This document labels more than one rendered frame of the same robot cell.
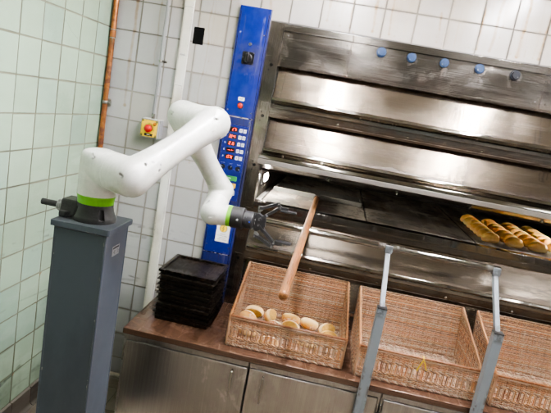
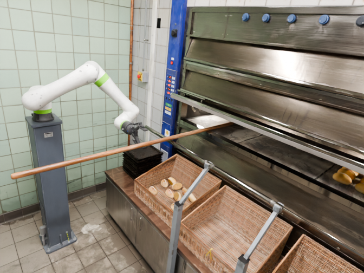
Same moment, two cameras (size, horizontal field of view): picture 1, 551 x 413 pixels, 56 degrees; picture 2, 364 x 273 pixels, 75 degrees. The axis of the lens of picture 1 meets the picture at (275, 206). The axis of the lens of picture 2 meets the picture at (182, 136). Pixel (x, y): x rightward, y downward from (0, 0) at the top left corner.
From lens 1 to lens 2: 1.73 m
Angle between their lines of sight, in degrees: 41
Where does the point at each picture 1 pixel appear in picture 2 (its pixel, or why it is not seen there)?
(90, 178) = not seen: hidden behind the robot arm
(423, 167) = (270, 109)
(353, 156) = (226, 96)
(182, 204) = (155, 117)
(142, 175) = (27, 100)
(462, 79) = (307, 32)
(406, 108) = (260, 60)
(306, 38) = (203, 14)
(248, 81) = (175, 47)
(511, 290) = (337, 229)
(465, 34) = not seen: outside the picture
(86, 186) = not seen: hidden behind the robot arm
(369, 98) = (236, 54)
